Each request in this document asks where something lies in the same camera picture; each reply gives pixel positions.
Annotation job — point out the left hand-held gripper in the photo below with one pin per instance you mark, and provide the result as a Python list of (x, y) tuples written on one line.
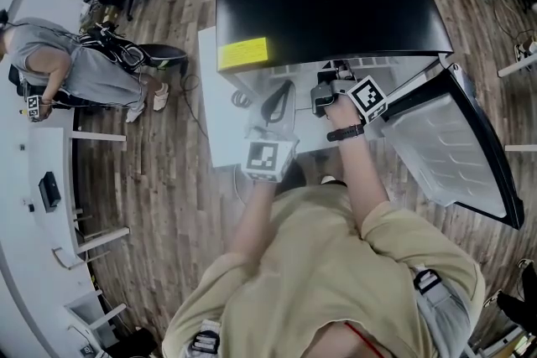
[(264, 157)]

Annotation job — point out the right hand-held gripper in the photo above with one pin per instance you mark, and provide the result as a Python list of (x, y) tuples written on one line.
[(367, 96)]

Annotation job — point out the person's right forearm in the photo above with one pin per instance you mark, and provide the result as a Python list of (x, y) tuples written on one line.
[(361, 180)]

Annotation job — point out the person's left forearm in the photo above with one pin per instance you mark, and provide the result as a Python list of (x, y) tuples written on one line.
[(251, 222)]

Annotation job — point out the person's right hand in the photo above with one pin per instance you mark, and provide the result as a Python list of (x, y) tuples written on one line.
[(344, 113)]

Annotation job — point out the person's black trousers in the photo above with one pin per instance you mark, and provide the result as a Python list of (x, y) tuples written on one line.
[(293, 176)]

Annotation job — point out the person's white shoe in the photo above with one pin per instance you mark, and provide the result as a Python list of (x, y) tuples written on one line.
[(328, 180)]

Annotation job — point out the beige t-shirt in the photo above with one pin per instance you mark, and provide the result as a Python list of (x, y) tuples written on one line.
[(319, 276)]

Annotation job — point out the long white desk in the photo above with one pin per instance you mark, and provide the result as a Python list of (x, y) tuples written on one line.
[(42, 155)]

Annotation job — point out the black box device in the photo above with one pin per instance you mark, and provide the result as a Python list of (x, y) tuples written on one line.
[(49, 190)]

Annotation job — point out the small black desk object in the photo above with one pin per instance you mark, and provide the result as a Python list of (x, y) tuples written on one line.
[(30, 206)]

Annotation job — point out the white low shelf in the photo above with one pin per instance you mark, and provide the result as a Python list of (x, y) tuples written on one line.
[(90, 312)]

